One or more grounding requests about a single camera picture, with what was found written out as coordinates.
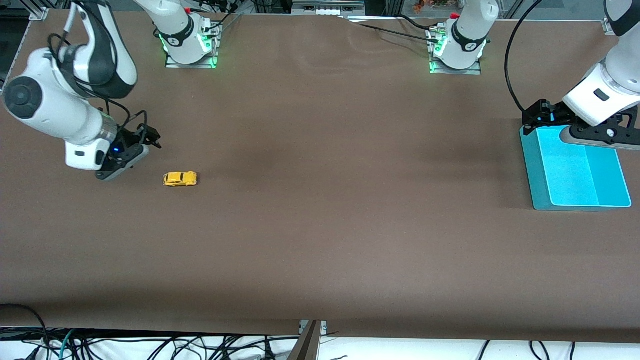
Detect yellow beetle toy car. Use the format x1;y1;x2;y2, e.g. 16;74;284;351
163;171;199;187

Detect cyan plastic bin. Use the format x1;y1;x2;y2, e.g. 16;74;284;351
519;124;633;212

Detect white power strip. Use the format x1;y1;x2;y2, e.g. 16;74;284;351
292;0;366;16

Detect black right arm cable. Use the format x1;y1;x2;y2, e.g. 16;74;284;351
100;98;150;137

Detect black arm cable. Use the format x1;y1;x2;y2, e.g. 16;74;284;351
100;98;150;137
504;0;544;113

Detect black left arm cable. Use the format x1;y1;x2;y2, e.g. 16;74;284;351
504;0;544;113

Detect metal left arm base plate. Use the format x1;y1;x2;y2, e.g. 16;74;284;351
428;25;483;76

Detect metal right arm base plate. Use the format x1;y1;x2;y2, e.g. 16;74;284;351
165;20;221;69

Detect black cable across table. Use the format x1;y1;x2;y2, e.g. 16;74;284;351
339;16;442;40

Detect black looped floor cable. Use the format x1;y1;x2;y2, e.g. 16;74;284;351
0;303;51;360

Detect teal floor cable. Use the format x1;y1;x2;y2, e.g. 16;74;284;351
58;328;76;360

